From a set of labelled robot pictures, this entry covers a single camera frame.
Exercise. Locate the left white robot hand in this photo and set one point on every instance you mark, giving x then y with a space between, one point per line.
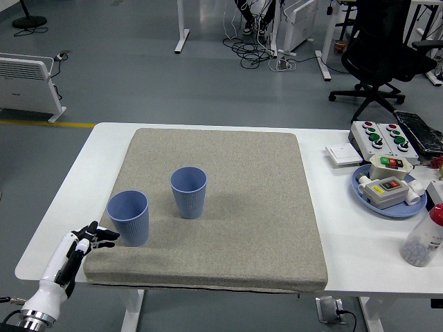
52 266

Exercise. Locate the blue ribbed plastic cup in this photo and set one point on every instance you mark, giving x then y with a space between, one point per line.
131 224
188 204

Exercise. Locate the white push-button control box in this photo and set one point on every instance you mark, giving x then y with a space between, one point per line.
410 152
360 138

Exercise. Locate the small brown cup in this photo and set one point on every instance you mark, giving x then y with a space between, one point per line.
340 47

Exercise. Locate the grey-brown fabric mat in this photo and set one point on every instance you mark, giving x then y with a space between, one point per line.
225 214

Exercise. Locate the large white panel heater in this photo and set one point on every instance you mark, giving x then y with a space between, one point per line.
24 86

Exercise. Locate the floor power plug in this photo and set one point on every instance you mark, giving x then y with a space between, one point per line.
62 55

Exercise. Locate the black round stand base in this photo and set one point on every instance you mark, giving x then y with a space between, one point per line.
29 21

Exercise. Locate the white desk leg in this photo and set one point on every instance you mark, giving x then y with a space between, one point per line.
181 31

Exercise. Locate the silver floor socket box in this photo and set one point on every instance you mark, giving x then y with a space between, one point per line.
327 309

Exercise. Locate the white table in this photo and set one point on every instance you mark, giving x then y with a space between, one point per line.
346 242

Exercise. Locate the white power strip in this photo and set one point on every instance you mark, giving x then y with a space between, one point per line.
284 64

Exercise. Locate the person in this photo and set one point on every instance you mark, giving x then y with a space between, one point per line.
250 24

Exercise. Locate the small white pipe fitting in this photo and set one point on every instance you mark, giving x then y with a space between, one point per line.
364 179

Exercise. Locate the white panel heater on feet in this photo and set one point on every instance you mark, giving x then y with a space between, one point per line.
301 24

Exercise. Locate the blue round plate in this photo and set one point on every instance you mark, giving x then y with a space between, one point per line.
398 211

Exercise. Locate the clear bottle red cap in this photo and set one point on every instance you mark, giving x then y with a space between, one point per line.
420 242

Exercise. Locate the large white pipe fitting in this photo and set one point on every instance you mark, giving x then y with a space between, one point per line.
415 192

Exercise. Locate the black office chair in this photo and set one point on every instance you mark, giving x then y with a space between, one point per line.
377 52

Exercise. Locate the black wrapped keyboard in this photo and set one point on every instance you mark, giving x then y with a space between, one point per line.
420 133

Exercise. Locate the white desk with long foot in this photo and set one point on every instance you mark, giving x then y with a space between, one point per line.
434 77

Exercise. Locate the white wall switch plate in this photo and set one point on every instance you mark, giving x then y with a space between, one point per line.
342 154

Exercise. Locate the grey switch box yellow label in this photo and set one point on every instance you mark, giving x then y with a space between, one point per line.
384 195

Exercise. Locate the cream switch box coloured buttons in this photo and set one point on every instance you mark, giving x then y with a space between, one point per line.
379 170

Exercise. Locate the white desk frame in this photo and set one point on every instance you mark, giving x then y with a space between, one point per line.
328 34

